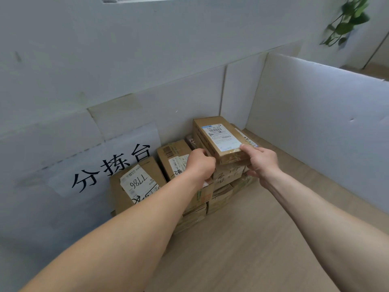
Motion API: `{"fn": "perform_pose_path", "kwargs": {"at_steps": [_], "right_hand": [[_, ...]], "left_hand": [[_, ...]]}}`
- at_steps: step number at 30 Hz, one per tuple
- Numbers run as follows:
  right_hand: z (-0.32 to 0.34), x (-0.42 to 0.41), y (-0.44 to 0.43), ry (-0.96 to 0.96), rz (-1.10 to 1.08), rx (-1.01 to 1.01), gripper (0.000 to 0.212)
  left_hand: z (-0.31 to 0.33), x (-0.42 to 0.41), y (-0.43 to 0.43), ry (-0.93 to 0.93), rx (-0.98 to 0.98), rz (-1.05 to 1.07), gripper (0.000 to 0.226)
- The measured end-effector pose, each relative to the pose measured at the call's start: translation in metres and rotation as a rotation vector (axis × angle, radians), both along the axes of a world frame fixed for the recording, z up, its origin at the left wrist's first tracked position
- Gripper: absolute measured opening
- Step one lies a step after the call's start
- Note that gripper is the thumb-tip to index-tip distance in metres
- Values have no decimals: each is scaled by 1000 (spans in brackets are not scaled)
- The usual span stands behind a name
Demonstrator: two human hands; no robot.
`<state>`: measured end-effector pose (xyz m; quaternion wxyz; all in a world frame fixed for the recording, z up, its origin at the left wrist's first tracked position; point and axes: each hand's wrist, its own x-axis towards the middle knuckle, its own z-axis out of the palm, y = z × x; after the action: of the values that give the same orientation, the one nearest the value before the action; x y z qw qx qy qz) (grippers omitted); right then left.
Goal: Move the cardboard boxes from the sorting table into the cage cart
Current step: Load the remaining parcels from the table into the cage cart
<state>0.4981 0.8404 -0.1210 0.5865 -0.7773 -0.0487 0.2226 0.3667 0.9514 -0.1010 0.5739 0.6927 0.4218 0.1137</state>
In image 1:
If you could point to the person's right hand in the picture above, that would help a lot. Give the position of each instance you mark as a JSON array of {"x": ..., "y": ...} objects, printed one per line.
[{"x": 264, "y": 164}]

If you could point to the person's left hand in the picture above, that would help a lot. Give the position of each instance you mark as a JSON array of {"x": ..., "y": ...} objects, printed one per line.
[{"x": 199, "y": 164}]

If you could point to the pile of parcels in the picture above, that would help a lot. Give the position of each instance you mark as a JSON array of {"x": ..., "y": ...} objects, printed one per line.
[{"x": 218, "y": 194}]

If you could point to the person's right forearm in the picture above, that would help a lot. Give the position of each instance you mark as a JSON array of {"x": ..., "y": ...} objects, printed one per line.
[{"x": 334, "y": 234}]

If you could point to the person's left forearm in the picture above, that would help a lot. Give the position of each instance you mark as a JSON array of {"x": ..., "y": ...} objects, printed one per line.
[{"x": 106, "y": 249}]

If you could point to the green potted trailing plant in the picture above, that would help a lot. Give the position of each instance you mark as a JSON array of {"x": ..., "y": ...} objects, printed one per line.
[{"x": 346, "y": 27}]

